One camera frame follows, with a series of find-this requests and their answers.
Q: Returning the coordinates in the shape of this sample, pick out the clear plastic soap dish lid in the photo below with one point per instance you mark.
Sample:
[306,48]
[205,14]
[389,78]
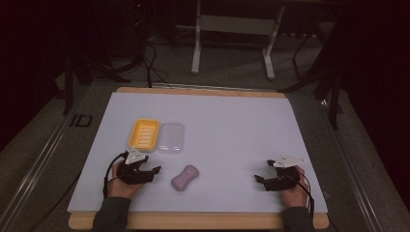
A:
[171,138]

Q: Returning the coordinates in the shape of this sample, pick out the person's left hand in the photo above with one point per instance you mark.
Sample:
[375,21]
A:
[120,188]

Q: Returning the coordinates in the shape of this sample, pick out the pink soap bar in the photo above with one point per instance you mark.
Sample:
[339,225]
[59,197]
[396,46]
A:
[185,177]

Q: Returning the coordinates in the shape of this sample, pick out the black tripod stand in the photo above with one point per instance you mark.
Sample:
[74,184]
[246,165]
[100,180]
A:
[333,90]
[72,69]

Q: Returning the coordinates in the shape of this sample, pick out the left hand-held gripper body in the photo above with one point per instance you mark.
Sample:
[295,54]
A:
[135,175]

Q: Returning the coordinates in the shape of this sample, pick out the person's right hand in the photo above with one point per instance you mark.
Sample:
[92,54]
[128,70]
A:
[295,196]

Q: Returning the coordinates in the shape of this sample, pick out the white table mat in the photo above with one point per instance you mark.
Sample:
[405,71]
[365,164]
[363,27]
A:
[225,129]

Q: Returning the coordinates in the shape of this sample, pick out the white metal desk frame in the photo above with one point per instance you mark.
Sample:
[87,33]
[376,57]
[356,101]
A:
[237,25]

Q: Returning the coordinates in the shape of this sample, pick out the metal floor rail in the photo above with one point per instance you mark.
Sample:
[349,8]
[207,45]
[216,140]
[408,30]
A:
[35,167]
[349,167]

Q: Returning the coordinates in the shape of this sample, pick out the yellow soap dish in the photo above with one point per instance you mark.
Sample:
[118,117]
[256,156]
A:
[144,134]

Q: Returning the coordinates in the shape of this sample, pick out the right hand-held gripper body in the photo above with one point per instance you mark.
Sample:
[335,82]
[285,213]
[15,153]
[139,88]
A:
[283,180]

